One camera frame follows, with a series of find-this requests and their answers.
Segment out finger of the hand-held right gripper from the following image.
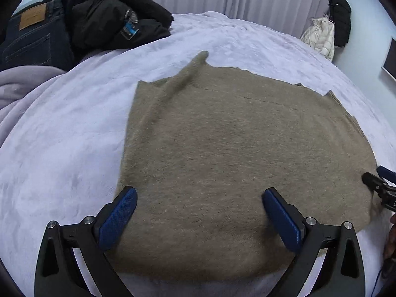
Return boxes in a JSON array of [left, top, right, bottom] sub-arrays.
[[377, 165, 396, 184], [362, 172, 396, 196]]

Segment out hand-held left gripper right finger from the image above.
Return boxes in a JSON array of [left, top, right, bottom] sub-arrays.
[[262, 187, 366, 297]]

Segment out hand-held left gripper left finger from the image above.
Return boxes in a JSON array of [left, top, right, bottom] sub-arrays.
[[35, 186, 138, 297]]

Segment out brown knit sweater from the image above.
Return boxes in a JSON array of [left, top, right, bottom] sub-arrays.
[[105, 50, 382, 282]]

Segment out person's right hand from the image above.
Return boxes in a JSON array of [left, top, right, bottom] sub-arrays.
[[384, 213, 396, 260]]

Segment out lavender fluffy bed blanket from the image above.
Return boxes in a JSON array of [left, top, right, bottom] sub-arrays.
[[0, 11, 396, 297]]

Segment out white hanging puffer jacket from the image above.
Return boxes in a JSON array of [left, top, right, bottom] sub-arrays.
[[300, 17, 335, 62]]

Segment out crumpled lilac fleece blanket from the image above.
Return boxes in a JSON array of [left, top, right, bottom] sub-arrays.
[[0, 67, 67, 149]]

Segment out black hanging puffer jacket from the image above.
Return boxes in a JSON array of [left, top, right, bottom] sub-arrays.
[[328, 0, 351, 48]]

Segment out dark blue jeans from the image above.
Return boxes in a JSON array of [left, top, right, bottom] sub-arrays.
[[0, 0, 76, 72]]

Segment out black padded jacket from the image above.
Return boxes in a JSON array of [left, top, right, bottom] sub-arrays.
[[43, 0, 174, 59]]

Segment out wall-mounted monitor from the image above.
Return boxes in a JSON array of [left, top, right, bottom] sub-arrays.
[[381, 37, 396, 82]]

